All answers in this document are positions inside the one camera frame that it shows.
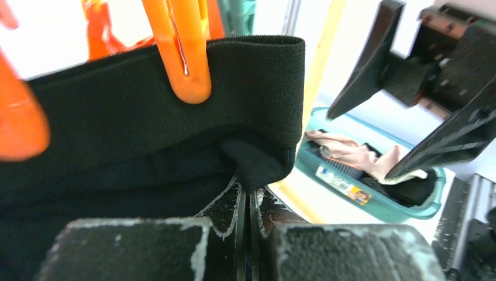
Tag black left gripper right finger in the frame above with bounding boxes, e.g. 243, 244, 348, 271
250, 189, 445, 280

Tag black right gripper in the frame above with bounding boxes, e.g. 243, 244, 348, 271
327, 1, 495, 179

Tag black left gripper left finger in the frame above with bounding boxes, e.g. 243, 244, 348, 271
36, 179, 246, 280

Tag black underwear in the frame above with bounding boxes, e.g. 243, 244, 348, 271
1, 36, 305, 280

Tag orange underwear on hanger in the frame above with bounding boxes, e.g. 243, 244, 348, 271
81, 1, 225, 61

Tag teal plastic basin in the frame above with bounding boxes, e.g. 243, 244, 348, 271
295, 107, 446, 223

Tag dark clothes in basin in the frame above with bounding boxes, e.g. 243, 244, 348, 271
309, 132, 438, 207

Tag pink garment in basin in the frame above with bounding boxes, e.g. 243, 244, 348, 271
304, 131, 428, 185

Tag orange clothespin at left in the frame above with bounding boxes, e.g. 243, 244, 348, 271
1, 54, 50, 162

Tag orange clothespin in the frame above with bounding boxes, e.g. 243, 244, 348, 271
142, 0, 212, 104
1, 54, 50, 162

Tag wooden rack frame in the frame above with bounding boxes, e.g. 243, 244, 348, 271
267, 0, 347, 223

